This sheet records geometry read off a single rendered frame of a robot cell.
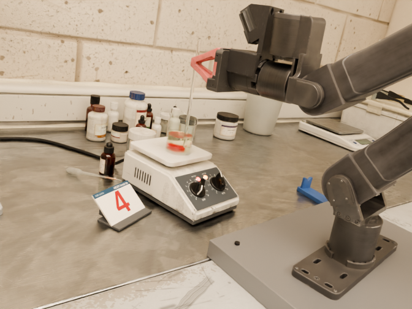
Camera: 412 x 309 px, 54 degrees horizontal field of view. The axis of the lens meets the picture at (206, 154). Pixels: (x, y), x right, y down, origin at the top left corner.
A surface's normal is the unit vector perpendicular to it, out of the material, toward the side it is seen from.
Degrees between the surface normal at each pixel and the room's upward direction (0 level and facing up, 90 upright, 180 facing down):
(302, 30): 94
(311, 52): 88
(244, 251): 4
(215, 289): 0
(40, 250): 0
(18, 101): 90
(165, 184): 90
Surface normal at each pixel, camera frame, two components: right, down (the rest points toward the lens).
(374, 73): -0.60, 0.18
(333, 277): 0.11, -0.93
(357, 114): -0.76, 0.14
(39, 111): 0.60, 0.36
